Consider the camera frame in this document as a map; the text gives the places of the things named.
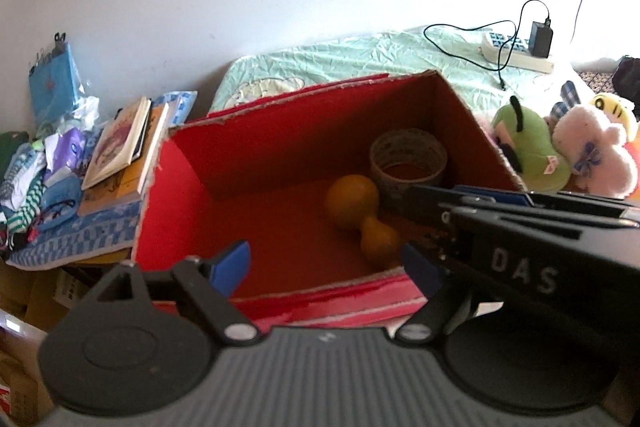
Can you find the yellow book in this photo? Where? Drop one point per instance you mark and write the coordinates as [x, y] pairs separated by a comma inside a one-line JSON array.
[[135, 184]]

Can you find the light green bedsheet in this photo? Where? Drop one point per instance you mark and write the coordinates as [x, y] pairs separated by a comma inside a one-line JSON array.
[[350, 62]]

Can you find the dark green cloth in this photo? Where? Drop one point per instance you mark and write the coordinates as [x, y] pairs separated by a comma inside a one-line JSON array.
[[10, 152]]

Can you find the green striped socks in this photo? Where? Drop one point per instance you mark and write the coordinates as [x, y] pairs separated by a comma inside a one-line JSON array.
[[22, 207]]

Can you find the light blue packet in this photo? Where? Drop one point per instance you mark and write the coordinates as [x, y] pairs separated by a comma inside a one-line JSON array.
[[177, 104]]

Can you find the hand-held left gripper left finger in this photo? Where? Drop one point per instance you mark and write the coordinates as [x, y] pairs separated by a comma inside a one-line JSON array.
[[231, 267]]

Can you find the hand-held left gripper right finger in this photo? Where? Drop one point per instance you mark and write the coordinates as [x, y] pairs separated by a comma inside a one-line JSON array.
[[422, 269]]

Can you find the yellow plush toy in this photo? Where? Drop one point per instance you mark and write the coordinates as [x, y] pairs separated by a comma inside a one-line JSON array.
[[612, 107]]

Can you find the cardboard boxes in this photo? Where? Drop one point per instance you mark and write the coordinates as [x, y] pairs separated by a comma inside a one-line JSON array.
[[30, 307]]

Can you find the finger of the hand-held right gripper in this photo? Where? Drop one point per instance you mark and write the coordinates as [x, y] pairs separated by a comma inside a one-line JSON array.
[[492, 194], [420, 202]]

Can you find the brown gourd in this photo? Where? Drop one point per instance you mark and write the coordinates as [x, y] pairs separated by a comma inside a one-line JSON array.
[[352, 204]]

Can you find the printed tape roll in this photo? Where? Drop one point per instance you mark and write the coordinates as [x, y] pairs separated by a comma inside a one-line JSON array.
[[407, 177]]

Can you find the purple packet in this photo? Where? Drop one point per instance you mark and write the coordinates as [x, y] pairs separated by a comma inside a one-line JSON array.
[[70, 149]]

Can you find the pink plush toy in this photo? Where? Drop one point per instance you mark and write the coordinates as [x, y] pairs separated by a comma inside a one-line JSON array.
[[595, 147]]

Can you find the white power strip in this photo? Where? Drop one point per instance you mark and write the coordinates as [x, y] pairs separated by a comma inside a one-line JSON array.
[[520, 57]]

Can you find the white plastic bag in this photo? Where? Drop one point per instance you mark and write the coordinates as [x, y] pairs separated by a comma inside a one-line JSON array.
[[82, 112]]

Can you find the brown pine cone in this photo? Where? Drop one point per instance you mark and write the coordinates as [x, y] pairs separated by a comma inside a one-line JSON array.
[[434, 239]]

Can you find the blue packaged item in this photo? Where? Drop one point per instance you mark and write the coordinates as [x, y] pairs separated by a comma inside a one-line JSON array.
[[52, 82]]

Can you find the red cardboard box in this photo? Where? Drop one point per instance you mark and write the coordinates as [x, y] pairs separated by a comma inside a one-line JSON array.
[[280, 227]]

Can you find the blue pouch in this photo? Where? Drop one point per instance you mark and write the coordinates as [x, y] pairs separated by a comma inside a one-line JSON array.
[[62, 202]]

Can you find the blue checkered cloth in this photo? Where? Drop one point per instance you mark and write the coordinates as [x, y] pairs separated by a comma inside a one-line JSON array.
[[85, 242]]

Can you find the green plush toy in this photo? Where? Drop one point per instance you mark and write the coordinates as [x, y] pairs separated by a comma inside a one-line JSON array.
[[530, 142]]

